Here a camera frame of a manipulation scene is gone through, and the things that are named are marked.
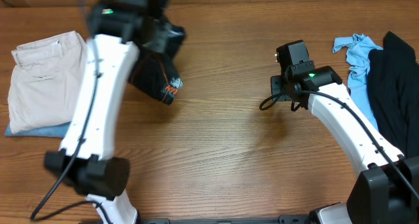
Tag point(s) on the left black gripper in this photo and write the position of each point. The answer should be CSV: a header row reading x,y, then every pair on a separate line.
x,y
159,44

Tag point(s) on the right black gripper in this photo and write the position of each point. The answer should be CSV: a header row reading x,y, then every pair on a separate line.
x,y
275,84

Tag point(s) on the black printed cycling jersey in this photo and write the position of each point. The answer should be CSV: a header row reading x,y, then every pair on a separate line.
x,y
156,74

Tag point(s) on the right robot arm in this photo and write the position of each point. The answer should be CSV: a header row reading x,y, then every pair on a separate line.
x,y
386,189

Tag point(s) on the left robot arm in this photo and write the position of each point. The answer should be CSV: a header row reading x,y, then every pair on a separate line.
x,y
86,161

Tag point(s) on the light blue shirt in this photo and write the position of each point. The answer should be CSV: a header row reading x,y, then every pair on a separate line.
x,y
357,56

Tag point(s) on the plain black garment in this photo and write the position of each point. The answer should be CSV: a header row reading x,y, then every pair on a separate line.
x,y
392,88

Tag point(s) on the folded beige trousers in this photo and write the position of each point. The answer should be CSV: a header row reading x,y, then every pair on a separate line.
x,y
46,81

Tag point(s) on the folded blue jeans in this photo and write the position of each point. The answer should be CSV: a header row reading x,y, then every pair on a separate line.
x,y
57,131

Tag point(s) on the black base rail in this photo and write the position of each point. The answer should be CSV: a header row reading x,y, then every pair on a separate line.
x,y
282,219

